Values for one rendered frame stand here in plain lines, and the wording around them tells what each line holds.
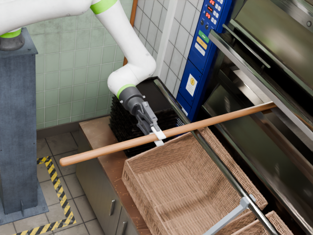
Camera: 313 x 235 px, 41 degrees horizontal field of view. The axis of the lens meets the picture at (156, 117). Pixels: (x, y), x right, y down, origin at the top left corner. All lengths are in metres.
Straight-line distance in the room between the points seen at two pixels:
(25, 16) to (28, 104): 0.63
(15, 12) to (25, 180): 1.20
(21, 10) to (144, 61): 0.53
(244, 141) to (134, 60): 0.68
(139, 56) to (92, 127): 0.83
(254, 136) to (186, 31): 0.70
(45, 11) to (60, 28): 1.08
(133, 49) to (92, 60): 1.15
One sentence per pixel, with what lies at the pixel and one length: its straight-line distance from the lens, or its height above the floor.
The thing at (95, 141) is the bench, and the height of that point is 0.58.
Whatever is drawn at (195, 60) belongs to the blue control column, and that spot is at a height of 1.12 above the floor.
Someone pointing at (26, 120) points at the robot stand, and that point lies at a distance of 2.23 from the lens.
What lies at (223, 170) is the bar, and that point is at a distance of 1.63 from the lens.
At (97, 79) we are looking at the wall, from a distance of 3.02.
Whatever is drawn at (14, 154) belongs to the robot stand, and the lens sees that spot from 2.39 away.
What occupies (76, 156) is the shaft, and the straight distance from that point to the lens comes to 1.49.
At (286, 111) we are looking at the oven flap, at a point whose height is 1.40.
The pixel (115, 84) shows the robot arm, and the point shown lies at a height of 1.22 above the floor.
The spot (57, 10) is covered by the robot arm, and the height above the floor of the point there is 1.55.
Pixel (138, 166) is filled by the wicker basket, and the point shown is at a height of 0.66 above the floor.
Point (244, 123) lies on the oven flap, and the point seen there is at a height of 1.04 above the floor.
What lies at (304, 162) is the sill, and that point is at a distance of 1.84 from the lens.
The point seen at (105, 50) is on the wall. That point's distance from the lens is 2.89.
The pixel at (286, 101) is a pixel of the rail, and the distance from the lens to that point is 1.62.
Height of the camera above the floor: 2.32
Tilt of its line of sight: 41 degrees down
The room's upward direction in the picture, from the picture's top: 14 degrees clockwise
